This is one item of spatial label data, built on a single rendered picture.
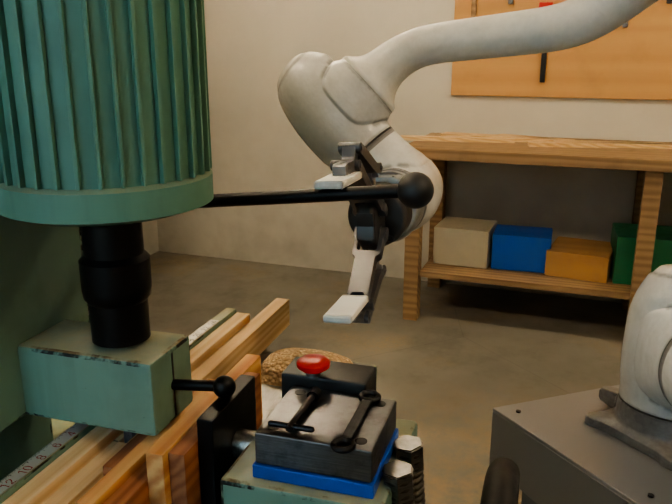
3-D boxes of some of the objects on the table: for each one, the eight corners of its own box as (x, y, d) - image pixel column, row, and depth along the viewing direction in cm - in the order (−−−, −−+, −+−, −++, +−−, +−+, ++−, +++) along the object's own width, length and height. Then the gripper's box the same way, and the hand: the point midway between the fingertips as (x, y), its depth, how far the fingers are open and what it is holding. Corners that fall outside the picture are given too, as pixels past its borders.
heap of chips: (345, 395, 83) (345, 373, 82) (246, 381, 86) (245, 360, 85) (364, 365, 90) (364, 345, 90) (272, 353, 94) (272, 334, 93)
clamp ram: (282, 529, 59) (279, 432, 57) (201, 512, 61) (195, 419, 59) (316, 469, 67) (315, 383, 65) (244, 457, 69) (240, 373, 67)
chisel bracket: (157, 453, 62) (150, 364, 60) (24, 429, 66) (12, 344, 63) (197, 413, 69) (192, 332, 66) (74, 393, 73) (65, 316, 70)
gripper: (360, 302, 94) (305, 369, 74) (350, 111, 88) (287, 128, 68) (416, 305, 92) (375, 374, 72) (409, 108, 85) (363, 125, 65)
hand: (336, 252), depth 71 cm, fingers open, 13 cm apart
